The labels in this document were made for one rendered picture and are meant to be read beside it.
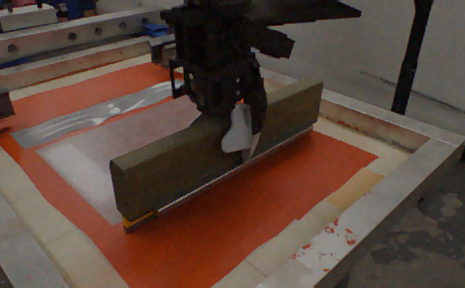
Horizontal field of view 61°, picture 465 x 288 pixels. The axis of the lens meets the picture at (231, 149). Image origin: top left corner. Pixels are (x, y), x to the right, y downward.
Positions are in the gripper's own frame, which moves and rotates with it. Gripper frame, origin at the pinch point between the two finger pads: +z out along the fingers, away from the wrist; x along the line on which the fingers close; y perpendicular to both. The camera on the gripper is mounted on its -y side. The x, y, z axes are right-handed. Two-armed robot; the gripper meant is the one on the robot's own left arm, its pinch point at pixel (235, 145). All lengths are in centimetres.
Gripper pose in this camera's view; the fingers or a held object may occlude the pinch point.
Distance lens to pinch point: 54.7
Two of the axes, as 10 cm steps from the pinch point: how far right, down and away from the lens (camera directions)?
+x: 7.0, 3.8, -6.0
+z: 0.2, 8.3, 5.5
